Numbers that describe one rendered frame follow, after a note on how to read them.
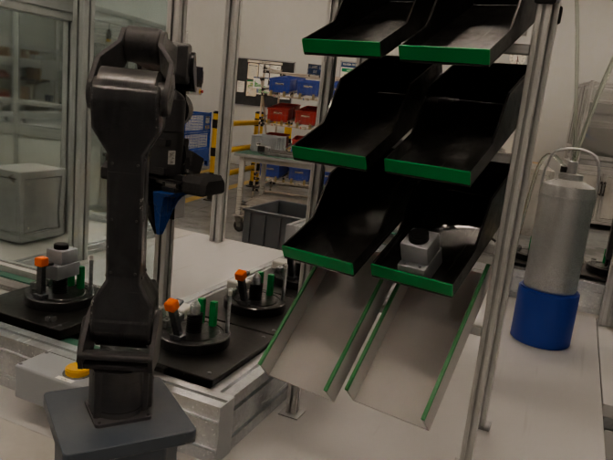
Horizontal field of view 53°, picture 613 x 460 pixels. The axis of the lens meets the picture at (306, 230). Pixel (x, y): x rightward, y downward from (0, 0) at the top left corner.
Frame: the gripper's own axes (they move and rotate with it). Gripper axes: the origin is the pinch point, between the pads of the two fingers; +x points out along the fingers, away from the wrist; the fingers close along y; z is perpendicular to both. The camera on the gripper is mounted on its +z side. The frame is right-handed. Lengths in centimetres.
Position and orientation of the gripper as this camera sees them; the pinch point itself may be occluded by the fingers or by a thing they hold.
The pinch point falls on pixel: (160, 211)
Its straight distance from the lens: 95.8
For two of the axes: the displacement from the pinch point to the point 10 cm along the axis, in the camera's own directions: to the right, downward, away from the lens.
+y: -9.1, -1.8, 3.8
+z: 4.0, -1.5, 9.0
